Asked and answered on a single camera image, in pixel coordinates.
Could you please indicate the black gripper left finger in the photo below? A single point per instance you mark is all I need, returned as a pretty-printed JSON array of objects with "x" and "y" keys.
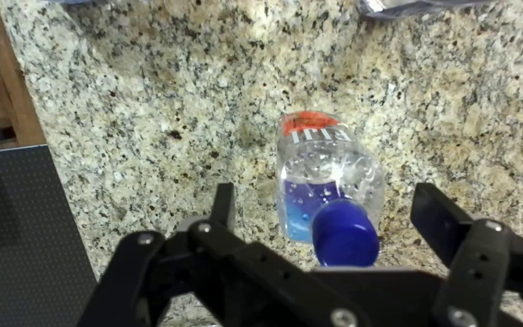
[{"x": 226, "y": 266}]

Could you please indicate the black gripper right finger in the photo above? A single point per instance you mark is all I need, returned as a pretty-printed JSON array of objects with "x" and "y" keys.
[{"x": 476, "y": 266}]

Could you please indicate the Fiji water bottle blue cap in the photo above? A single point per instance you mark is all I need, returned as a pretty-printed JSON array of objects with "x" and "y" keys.
[{"x": 322, "y": 175}]

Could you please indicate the black robot stand box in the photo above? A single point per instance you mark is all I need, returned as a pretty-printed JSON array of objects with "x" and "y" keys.
[{"x": 18, "y": 242}]

